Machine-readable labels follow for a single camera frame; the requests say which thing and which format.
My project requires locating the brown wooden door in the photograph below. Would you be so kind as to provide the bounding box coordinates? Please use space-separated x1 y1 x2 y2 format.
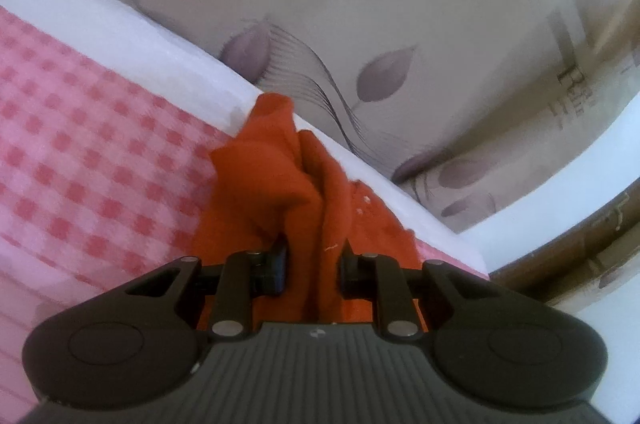
487 181 640 307

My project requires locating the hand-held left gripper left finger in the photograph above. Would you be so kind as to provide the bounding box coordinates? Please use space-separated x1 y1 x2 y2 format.
125 240 291 341

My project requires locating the red knitted sweater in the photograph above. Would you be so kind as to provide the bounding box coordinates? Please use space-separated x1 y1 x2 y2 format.
190 92 488 336

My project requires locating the pink checked bed sheet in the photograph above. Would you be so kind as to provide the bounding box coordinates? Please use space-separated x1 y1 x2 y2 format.
0 0 492 405

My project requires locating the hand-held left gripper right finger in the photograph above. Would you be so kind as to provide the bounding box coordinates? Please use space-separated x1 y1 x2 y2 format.
340 249 482 340

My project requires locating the beige leaf print curtain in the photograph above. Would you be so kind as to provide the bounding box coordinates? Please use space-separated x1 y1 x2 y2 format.
0 0 640 235

